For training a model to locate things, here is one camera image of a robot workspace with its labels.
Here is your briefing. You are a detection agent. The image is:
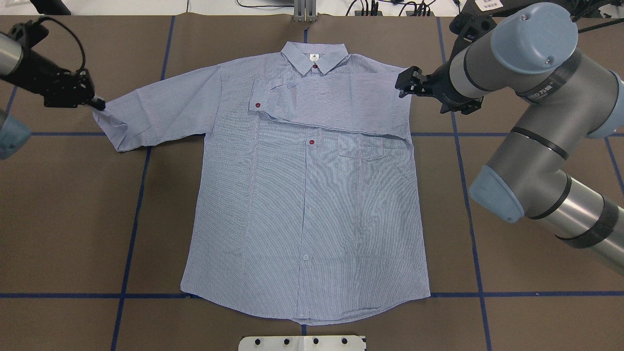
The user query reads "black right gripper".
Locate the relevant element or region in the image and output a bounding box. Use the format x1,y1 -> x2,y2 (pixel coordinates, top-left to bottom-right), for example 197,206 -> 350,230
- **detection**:
395,62 -> 483,115

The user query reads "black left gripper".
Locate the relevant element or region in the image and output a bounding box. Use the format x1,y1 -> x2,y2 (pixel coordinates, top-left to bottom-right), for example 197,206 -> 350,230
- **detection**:
7,19 -> 106,111

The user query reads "blue striped button shirt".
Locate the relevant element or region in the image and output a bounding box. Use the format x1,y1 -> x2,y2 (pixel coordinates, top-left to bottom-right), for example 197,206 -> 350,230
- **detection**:
92,42 -> 430,325

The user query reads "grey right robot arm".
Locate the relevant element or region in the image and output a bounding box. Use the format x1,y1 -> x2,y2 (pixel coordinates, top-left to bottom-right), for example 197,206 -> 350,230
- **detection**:
396,2 -> 624,274

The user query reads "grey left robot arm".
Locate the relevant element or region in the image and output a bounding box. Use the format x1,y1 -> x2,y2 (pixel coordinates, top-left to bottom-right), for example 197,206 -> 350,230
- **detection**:
0,16 -> 106,111

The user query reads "black box with label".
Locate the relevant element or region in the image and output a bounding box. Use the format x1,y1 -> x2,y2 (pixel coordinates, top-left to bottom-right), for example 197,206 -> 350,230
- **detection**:
459,0 -> 541,17

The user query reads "black cable bundle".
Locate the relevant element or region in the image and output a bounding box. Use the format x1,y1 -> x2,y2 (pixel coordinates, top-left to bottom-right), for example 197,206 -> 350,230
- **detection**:
345,0 -> 437,17

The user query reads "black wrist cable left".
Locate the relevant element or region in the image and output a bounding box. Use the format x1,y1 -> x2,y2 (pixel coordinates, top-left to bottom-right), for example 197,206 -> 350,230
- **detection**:
29,17 -> 87,74

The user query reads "aluminium frame post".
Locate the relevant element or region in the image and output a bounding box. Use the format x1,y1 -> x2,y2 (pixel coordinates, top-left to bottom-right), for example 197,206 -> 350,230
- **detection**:
293,0 -> 318,23

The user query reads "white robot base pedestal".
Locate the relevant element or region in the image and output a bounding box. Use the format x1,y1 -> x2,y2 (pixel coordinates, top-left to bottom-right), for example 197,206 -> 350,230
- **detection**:
238,335 -> 368,351

